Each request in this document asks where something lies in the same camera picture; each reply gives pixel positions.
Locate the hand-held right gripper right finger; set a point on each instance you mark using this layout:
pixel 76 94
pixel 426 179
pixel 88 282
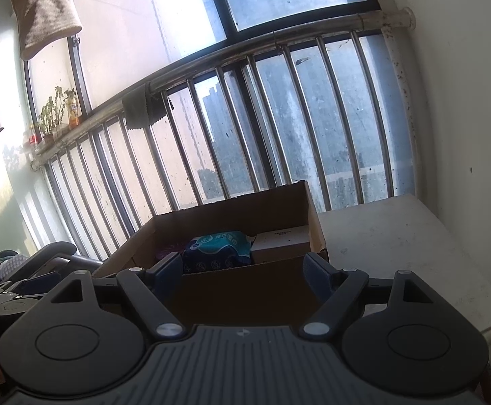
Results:
pixel 316 276

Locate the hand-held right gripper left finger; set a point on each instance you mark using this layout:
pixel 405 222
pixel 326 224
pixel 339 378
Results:
pixel 167 274

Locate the purple lid air freshener can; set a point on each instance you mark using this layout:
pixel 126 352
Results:
pixel 168 251

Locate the white carton box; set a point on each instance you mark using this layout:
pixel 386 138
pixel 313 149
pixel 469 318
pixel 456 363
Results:
pixel 279 244

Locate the blue wet wipes pack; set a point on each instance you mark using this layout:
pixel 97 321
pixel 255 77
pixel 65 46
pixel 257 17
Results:
pixel 216 253

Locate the brown cardboard box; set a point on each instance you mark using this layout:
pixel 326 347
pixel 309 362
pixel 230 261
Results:
pixel 245 295

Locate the black folded wheelchair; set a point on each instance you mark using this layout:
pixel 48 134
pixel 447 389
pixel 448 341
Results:
pixel 38 261

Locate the dark cloth on railing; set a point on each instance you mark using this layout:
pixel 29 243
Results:
pixel 144 109

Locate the orange drink bottle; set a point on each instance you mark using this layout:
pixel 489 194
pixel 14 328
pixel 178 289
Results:
pixel 73 114

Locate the small red bottle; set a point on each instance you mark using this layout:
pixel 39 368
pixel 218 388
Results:
pixel 33 137

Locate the green potted plant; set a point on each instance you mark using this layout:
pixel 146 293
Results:
pixel 51 112

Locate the metal window railing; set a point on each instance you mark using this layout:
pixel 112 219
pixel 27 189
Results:
pixel 270 36

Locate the beige ribbed hanging garment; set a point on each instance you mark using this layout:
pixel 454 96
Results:
pixel 43 12

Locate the black window frame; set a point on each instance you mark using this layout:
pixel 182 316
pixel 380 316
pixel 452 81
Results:
pixel 222 4

